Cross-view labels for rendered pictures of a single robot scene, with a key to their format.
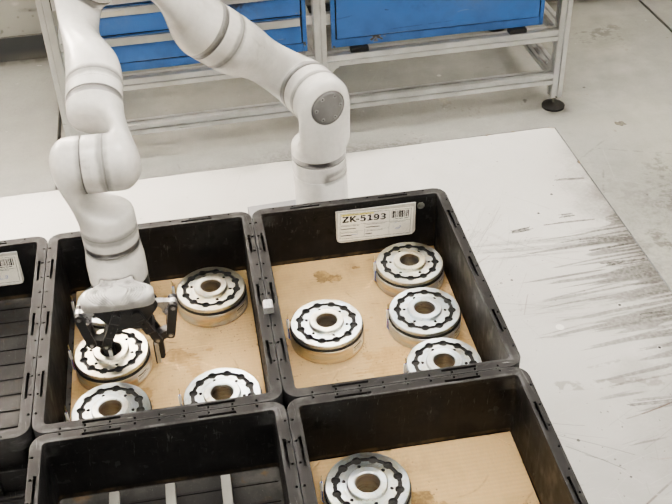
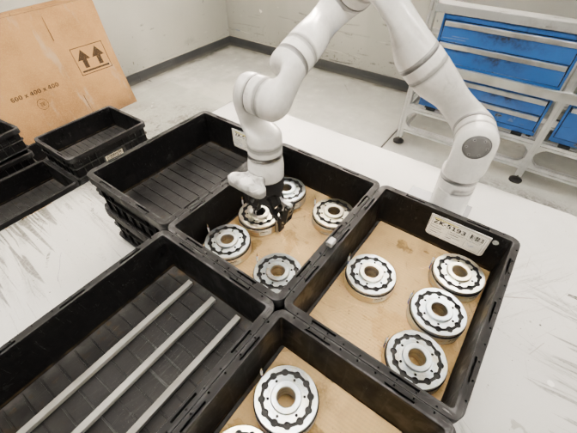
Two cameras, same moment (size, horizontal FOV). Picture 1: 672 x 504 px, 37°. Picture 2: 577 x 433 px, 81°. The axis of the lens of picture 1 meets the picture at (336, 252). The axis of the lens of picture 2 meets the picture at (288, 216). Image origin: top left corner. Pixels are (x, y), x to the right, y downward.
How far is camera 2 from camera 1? 0.77 m
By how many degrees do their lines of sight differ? 34
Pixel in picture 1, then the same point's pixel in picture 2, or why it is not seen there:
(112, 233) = (255, 145)
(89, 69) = (294, 35)
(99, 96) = (286, 54)
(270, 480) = not seen: hidden behind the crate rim
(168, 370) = (278, 239)
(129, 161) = (270, 101)
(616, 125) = not seen: outside the picture
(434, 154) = (552, 216)
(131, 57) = not seen: hidden behind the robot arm
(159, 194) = (381, 157)
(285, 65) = (466, 108)
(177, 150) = (441, 154)
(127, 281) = (258, 179)
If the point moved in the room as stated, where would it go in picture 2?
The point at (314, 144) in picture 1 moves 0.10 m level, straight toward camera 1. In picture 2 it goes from (454, 167) to (434, 186)
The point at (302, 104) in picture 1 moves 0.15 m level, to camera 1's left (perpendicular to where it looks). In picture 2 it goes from (459, 137) to (401, 113)
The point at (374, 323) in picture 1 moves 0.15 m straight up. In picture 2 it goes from (403, 293) to (425, 246)
